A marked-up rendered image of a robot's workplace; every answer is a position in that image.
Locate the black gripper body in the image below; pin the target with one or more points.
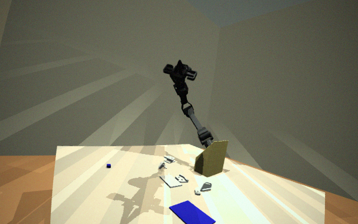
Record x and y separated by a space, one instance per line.
180 79

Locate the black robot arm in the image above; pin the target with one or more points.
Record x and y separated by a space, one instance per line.
182 91

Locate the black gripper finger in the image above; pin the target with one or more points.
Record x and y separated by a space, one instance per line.
176 68
182 69

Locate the blue flat rectangular plate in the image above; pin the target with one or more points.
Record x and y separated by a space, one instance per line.
190 214

